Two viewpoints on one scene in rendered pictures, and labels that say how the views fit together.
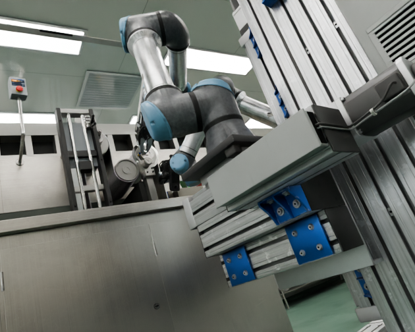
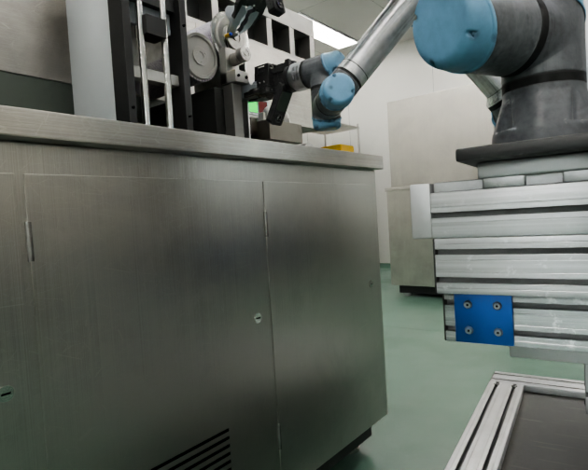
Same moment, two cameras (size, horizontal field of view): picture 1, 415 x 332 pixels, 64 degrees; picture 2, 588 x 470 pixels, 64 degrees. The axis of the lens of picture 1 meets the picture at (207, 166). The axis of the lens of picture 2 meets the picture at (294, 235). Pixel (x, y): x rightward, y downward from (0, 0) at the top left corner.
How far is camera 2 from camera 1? 59 cm
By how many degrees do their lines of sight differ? 26
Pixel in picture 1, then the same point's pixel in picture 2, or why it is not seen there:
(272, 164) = not seen: outside the picture
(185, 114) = (524, 39)
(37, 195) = not seen: outside the picture
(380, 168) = not seen: outside the picture
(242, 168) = not seen: outside the picture
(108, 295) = (198, 293)
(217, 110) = (568, 54)
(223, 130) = (571, 98)
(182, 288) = (289, 295)
